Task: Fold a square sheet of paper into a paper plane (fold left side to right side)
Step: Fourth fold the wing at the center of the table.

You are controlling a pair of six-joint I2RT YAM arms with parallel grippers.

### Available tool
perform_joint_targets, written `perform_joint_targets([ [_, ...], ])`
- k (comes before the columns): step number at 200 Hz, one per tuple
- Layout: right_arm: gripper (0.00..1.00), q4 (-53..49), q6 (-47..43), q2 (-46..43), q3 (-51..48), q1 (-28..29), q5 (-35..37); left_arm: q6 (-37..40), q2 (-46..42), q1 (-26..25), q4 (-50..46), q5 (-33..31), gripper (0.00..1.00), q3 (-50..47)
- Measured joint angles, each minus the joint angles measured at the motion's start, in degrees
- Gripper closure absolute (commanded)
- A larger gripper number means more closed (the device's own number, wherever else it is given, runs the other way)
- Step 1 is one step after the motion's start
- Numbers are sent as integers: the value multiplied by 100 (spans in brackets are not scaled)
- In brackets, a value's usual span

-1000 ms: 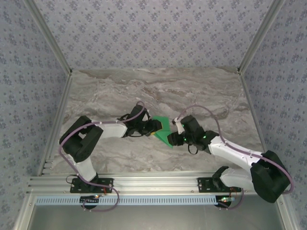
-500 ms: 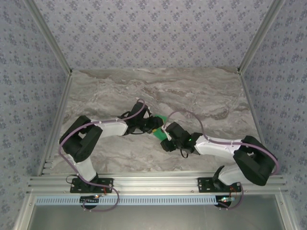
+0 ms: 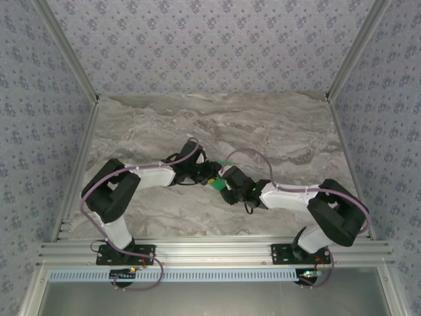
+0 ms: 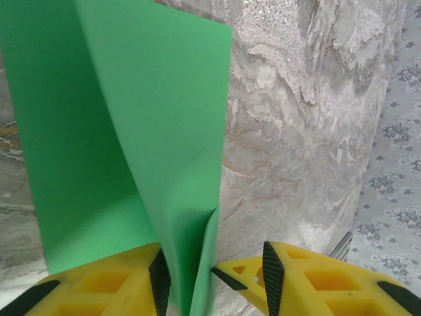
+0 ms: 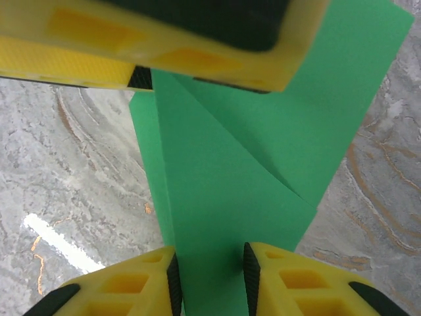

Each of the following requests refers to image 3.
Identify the green square paper sheet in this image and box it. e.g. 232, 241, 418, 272
210, 159, 234, 192

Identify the grey metal panel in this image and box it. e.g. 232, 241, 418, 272
19, 266, 405, 316

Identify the black adapter board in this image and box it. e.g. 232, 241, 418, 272
297, 268, 322, 284
109, 267, 137, 281

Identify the aluminium cross rail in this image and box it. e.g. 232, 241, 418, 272
36, 230, 395, 267

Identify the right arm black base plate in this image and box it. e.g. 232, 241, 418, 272
269, 243, 330, 265

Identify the slotted pale blue cable duct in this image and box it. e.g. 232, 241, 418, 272
48, 268, 305, 284

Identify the aluminium side rail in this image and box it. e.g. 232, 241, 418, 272
327, 97, 378, 241
51, 98, 101, 243

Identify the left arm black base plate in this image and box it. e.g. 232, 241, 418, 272
95, 244, 156, 266

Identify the aluminium frame post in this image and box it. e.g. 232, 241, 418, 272
324, 0, 395, 103
32, 0, 100, 105

